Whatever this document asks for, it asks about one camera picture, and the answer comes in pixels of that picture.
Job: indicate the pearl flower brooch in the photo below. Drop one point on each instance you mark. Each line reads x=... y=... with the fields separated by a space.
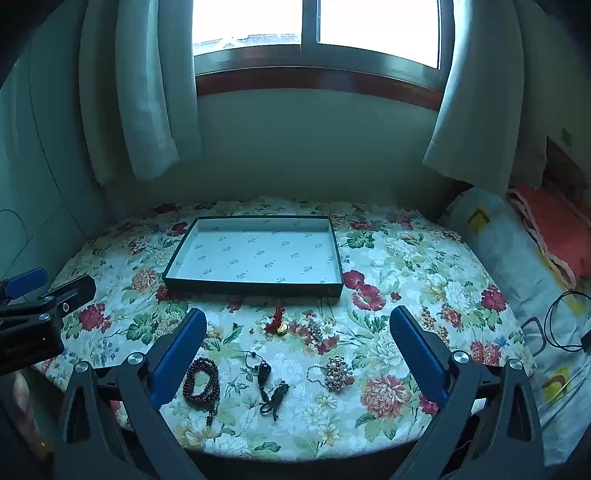
x=336 y=374

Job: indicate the pink pillow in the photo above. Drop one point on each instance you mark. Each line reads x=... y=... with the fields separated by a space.
x=554 y=226

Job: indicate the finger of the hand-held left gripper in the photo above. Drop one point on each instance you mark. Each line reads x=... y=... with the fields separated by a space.
x=69 y=295
x=25 y=280

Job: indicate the patterned grey pillow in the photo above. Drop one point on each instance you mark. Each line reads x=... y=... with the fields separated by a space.
x=503 y=258

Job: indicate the red knot gold lock charm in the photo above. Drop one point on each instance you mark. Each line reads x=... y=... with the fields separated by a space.
x=277 y=322

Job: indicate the floral table cloth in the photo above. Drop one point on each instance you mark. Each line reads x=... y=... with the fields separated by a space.
x=392 y=277

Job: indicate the black gourd pendant with tassel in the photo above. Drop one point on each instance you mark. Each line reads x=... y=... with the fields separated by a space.
x=264 y=371

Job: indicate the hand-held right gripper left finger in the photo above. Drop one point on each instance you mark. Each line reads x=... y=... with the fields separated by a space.
x=182 y=350

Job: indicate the pale curtain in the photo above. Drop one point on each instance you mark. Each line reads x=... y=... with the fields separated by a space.
x=480 y=101
x=138 y=92

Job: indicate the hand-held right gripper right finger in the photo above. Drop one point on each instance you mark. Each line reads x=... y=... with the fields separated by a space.
x=415 y=350

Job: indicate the silver rhinestone brooch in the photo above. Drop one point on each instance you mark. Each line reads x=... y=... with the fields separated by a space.
x=315 y=331

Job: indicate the window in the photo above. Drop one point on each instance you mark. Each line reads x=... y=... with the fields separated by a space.
x=323 y=27

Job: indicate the green cardboard box tray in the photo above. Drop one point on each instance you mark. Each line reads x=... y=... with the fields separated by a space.
x=254 y=258

